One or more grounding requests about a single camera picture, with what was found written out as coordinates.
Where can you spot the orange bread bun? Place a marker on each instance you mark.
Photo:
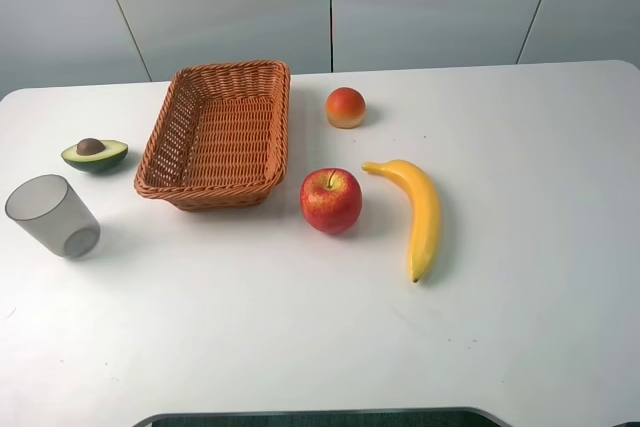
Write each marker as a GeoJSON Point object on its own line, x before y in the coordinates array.
{"type": "Point", "coordinates": [345, 108]}

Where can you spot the grey translucent plastic cup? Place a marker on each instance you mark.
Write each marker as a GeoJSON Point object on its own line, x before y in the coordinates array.
{"type": "Point", "coordinates": [49, 209]}

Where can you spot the red apple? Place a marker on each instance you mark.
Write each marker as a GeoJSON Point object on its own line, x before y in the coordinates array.
{"type": "Point", "coordinates": [330, 200]}

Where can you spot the brown wicker basket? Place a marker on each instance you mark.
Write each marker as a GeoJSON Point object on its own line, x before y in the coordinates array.
{"type": "Point", "coordinates": [221, 136]}

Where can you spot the yellow banana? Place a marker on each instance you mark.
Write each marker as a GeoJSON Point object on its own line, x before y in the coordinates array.
{"type": "Point", "coordinates": [426, 224]}

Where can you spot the halved avocado with pit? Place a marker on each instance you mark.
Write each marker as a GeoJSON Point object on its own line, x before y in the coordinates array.
{"type": "Point", "coordinates": [93, 155]}

